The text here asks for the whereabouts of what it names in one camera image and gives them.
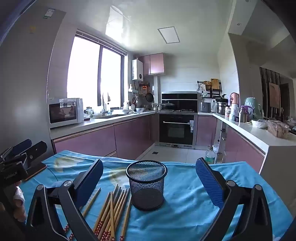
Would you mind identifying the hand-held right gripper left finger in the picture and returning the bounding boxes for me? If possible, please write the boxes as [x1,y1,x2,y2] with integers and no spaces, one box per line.
[26,159,104,241]

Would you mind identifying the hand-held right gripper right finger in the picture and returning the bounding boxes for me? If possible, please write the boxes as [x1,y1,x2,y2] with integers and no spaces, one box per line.
[195,158,273,241]

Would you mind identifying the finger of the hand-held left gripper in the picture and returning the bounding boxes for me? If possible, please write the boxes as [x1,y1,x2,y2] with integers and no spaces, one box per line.
[14,141,48,164]
[0,139,32,160]

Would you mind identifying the bunch of wooden chopsticks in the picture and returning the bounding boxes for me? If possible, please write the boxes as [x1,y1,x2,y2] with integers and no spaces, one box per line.
[63,184,132,241]

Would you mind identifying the black mesh holder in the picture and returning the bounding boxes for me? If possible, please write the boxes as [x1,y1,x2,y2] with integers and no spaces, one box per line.
[126,160,167,211]

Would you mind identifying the person's left hand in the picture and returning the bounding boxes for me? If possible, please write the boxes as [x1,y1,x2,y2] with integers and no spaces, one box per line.
[13,181,27,223]

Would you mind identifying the cooking oil bottle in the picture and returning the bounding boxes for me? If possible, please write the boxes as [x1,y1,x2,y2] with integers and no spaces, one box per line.
[205,146,216,164]

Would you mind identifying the white waste bin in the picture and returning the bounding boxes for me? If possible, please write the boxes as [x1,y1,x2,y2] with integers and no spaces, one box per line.
[212,144,220,163]

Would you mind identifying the blue printed tablecloth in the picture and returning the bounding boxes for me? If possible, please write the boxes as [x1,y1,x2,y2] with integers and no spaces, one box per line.
[20,150,294,241]

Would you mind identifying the white microwave oven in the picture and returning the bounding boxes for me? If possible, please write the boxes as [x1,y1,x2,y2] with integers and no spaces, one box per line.
[48,98,84,129]

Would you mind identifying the pink kitchen base cabinets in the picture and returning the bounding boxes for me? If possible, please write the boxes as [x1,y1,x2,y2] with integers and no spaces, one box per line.
[50,111,160,160]
[196,112,296,174]

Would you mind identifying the black built-in oven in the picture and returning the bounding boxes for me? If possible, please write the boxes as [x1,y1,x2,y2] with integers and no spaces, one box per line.
[159,113,195,147]

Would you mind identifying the grey refrigerator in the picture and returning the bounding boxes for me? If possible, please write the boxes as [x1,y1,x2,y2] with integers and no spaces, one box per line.
[0,8,66,160]

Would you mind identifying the stainless steel pot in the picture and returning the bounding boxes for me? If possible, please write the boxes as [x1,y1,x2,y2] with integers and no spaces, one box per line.
[216,97,228,115]

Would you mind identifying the white bowl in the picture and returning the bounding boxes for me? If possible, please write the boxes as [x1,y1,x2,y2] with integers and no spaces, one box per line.
[252,119,269,129]

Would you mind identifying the steel sink faucet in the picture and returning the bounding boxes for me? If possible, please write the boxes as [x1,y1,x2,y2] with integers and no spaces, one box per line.
[102,93,109,116]

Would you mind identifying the black range hood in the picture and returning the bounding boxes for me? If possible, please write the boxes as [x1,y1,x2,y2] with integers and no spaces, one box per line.
[161,91,198,112]

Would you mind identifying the green countertop appliance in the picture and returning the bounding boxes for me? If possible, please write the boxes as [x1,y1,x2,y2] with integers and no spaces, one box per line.
[244,97,263,120]

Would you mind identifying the kitchen window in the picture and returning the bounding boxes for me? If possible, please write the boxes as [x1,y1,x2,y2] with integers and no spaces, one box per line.
[67,30,127,109]

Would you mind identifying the square ceiling light panel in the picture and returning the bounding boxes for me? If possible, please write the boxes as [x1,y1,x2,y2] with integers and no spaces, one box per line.
[158,28,180,44]

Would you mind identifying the black wall rack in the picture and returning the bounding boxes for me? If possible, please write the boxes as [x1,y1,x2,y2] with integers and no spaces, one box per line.
[197,79,222,98]

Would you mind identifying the striped wooden wall panel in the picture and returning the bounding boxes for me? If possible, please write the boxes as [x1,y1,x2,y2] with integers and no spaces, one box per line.
[259,67,281,121]

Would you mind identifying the white wall water heater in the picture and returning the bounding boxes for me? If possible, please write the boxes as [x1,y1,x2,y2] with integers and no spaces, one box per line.
[132,59,144,81]

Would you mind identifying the pink wall cabinets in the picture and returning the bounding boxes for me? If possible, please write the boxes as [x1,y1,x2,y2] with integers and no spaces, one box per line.
[138,53,164,76]

